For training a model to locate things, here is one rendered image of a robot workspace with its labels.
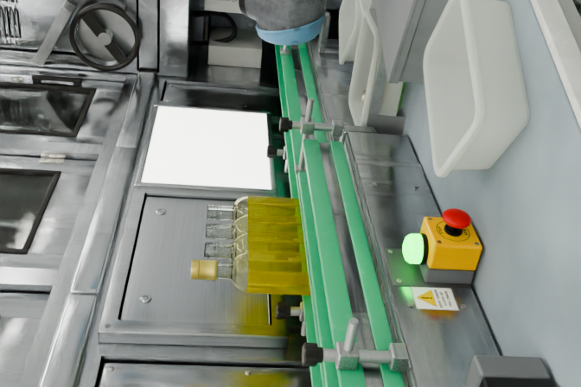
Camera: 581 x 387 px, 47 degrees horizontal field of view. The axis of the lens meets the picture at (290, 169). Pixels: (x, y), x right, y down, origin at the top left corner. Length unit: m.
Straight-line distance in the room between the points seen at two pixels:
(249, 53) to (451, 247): 1.48
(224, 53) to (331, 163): 1.12
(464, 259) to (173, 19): 1.41
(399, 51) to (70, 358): 0.75
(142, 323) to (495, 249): 0.64
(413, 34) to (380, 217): 0.29
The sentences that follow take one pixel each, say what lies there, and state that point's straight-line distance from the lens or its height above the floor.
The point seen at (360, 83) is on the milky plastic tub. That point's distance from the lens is 1.53.
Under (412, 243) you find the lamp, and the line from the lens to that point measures 0.98.
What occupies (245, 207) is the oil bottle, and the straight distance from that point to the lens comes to 1.30.
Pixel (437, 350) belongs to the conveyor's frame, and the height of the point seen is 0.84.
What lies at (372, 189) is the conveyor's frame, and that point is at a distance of 1.17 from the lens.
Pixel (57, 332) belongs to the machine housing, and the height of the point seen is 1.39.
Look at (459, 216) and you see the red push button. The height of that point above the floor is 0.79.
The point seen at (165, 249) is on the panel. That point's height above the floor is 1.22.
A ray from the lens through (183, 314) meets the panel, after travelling 1.29.
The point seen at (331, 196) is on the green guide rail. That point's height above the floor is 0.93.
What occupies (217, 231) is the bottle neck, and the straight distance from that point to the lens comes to 1.27.
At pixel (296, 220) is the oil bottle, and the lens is 1.29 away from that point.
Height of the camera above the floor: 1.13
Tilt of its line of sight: 6 degrees down
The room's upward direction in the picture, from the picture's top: 87 degrees counter-clockwise
